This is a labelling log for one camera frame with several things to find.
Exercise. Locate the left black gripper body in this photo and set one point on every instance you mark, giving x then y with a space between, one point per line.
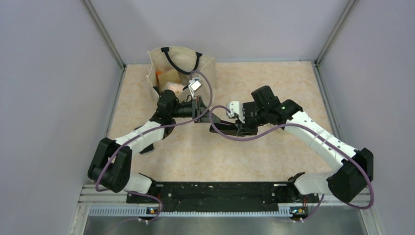
188 109

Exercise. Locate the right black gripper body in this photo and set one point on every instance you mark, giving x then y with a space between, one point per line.
253 120

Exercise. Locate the black phone case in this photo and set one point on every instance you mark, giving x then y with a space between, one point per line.
230 128

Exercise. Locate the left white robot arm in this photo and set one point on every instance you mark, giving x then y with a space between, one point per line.
112 161

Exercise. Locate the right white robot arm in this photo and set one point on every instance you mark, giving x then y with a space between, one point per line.
351 169

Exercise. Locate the black phone at left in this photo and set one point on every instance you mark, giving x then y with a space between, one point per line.
147 150

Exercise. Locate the snack packets in bag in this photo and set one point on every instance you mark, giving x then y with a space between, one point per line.
171 80

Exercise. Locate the beige canvas tote bag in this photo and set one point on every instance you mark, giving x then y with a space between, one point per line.
183 60

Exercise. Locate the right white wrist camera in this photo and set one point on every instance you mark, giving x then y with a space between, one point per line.
234 109

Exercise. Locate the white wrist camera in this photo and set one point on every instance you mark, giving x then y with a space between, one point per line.
234 109
194 84

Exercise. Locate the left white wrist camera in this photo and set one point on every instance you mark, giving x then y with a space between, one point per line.
194 84

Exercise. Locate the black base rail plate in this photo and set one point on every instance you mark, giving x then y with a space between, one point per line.
223 196

